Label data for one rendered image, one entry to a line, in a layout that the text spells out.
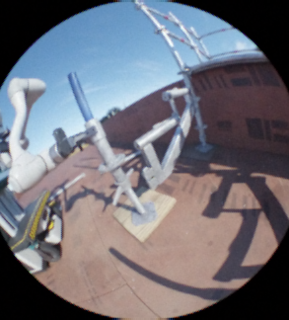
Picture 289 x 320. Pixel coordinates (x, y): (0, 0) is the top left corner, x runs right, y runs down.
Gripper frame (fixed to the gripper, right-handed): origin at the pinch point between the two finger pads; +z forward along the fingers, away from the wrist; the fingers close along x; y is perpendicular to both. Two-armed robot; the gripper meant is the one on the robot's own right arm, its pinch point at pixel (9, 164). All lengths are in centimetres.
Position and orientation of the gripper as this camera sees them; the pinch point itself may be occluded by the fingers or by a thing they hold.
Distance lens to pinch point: 77.0
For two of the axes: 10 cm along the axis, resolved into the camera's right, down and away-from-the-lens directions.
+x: 5.6, 1.6, -8.2
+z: 3.6, 8.3, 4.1
